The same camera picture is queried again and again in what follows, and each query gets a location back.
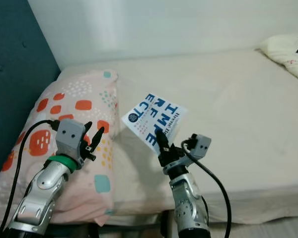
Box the white book with blue letters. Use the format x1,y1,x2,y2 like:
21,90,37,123
122,93,188,154

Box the pink pillow with orange spots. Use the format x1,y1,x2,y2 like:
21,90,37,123
0,69,117,226

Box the cream cartoon print blanket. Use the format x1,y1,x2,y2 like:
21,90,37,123
258,34,298,86

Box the bed with beige sheet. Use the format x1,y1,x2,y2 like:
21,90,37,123
57,47,298,238

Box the teal padded headboard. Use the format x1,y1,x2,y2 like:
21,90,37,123
0,0,63,238

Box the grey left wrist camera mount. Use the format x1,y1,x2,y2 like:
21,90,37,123
59,119,87,158

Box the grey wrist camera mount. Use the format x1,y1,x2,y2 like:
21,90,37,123
169,134,212,172
59,119,87,158

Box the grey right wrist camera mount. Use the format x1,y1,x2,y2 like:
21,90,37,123
169,134,212,172

